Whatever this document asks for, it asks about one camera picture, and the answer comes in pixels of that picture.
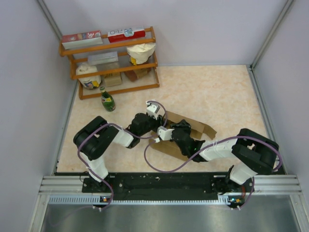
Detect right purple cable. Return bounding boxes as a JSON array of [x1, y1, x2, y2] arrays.
[[143, 135, 283, 210]]

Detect green glass bottle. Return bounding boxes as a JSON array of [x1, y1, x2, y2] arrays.
[[99, 87, 116, 112]]

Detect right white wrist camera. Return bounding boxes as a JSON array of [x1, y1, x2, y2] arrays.
[[154, 126, 174, 143]]

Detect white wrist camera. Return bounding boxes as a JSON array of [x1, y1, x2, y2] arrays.
[[154, 126, 174, 143], [146, 100, 160, 119]]

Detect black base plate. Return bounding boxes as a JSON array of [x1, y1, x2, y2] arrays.
[[82, 172, 253, 201]]

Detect red grey foil box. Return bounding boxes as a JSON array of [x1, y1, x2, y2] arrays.
[[62, 30, 103, 49]]

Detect white paper bag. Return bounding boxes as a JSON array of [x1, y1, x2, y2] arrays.
[[75, 62, 102, 90], [126, 43, 156, 65]]

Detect brown bread pieces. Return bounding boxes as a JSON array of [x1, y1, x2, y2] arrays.
[[124, 68, 151, 82]]

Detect aluminium front rail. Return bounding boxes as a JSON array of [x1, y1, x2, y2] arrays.
[[39, 173, 302, 207]]

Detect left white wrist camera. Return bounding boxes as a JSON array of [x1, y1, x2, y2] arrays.
[[146, 100, 160, 119]]

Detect wooden shelf rack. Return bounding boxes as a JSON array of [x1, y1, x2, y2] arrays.
[[59, 27, 160, 100]]

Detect red white wrap box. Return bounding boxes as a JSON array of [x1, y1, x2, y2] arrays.
[[107, 27, 146, 43]]

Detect tan cardboard packet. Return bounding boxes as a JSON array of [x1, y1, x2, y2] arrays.
[[102, 62, 122, 87]]

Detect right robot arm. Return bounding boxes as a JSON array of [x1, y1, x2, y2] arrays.
[[167, 120, 282, 191]]

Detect white paper bag lower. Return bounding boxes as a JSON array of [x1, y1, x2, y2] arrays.
[[75, 62, 102, 90]]

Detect brown cardboard box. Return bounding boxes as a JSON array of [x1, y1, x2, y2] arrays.
[[150, 111, 217, 161]]

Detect white paper bag upper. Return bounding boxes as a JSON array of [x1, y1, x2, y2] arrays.
[[126, 43, 156, 65]]

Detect clear plastic box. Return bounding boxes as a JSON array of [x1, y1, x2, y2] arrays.
[[87, 52, 118, 65]]

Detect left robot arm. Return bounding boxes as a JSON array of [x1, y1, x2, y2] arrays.
[[73, 113, 167, 192]]

